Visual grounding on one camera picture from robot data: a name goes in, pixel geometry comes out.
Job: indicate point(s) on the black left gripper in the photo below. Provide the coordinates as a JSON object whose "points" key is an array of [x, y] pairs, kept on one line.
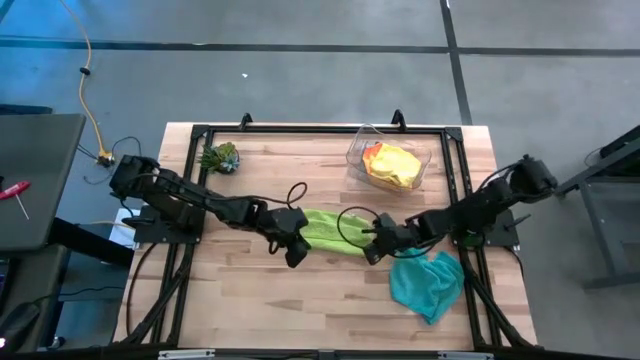
{"points": [[287, 225]]}

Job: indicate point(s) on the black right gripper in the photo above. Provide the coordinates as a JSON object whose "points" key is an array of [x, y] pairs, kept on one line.
{"points": [[392, 235]]}

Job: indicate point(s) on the lime green microfiber towel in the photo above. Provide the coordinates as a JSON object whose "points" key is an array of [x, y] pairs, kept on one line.
{"points": [[330, 230]]}

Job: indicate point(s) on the teal microfiber towel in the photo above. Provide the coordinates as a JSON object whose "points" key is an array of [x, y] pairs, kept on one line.
{"points": [[427, 287]]}

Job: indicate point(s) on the yellow microfiber towel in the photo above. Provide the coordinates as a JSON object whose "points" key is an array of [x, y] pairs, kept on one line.
{"points": [[395, 165]]}

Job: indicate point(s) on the orange microfiber towel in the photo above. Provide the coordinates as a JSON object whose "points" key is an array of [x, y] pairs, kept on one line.
{"points": [[370, 157]]}

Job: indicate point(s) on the clear plastic bin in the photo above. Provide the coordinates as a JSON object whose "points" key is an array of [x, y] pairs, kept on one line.
{"points": [[357, 150]]}

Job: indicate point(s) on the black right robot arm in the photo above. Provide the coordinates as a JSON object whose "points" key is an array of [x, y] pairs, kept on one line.
{"points": [[480, 205]]}

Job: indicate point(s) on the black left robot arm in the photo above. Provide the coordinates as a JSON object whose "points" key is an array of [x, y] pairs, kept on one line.
{"points": [[190, 200]]}

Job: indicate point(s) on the potted succulent plant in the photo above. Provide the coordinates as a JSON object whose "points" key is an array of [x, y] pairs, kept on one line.
{"points": [[220, 157]]}

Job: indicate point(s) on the white paper sheet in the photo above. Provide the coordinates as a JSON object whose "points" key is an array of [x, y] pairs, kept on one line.
{"points": [[122, 235]]}

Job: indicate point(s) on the grey metal stand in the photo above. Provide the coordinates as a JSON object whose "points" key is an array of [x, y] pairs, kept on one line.
{"points": [[605, 220]]}

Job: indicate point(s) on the grey side table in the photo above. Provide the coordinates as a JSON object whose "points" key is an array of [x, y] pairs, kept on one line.
{"points": [[35, 180]]}

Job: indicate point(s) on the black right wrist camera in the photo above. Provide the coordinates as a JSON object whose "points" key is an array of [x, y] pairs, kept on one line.
{"points": [[373, 255]]}

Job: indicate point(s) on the black aluminium table frame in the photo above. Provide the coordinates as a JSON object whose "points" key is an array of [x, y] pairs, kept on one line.
{"points": [[325, 129]]}

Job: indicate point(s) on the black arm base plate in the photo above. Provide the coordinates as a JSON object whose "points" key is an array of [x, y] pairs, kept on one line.
{"points": [[500, 232], [155, 234]]}

